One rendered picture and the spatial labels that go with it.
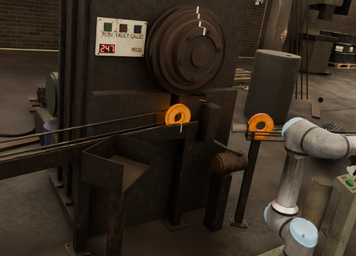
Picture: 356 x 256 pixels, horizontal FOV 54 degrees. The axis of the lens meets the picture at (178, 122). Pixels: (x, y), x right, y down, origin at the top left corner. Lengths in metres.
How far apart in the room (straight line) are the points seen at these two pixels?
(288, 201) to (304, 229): 0.13
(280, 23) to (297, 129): 4.70
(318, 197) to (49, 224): 1.58
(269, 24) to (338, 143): 4.97
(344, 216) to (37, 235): 1.71
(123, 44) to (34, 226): 1.20
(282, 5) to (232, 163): 4.25
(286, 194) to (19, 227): 1.53
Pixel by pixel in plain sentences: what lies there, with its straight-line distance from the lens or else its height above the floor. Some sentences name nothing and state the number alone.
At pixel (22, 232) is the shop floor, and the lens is 2.28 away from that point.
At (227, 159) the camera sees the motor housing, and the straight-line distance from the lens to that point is 2.10.
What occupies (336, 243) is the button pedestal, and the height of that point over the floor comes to 0.23.
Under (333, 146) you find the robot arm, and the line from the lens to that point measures 1.42.
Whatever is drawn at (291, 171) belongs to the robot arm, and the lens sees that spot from 1.54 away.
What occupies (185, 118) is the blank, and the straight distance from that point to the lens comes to 2.01.
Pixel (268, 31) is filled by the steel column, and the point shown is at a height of 1.05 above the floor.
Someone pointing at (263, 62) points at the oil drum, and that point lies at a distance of 4.54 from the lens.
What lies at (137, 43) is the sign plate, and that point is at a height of 1.13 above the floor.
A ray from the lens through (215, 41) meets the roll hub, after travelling 1.85.
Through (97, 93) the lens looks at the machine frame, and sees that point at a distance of 1.82.
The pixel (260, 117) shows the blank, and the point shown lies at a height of 0.76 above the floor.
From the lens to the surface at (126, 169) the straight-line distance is 1.64.
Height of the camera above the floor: 1.37
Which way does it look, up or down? 19 degrees down
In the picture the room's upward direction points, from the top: 8 degrees clockwise
